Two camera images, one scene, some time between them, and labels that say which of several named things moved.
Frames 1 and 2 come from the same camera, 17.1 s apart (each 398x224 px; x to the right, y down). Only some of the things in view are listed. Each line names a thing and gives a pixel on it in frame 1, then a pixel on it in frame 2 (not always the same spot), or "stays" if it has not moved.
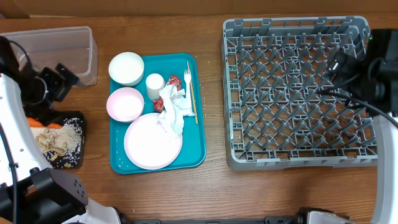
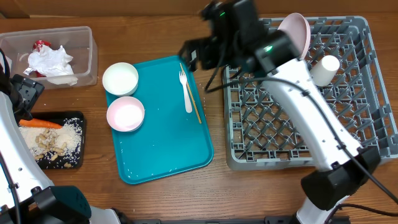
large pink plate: x=148 y=145 -> x=297 y=26
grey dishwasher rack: x=273 y=117 stays
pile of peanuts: x=46 y=142 stays
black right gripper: x=347 y=63 -> x=201 y=46
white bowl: x=126 y=68 -> x=120 y=79
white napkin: x=176 y=107 -> x=53 y=65
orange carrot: x=36 y=122 stays
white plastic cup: x=154 y=82 -> x=323 y=73
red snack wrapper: x=158 y=104 -> x=37 y=46
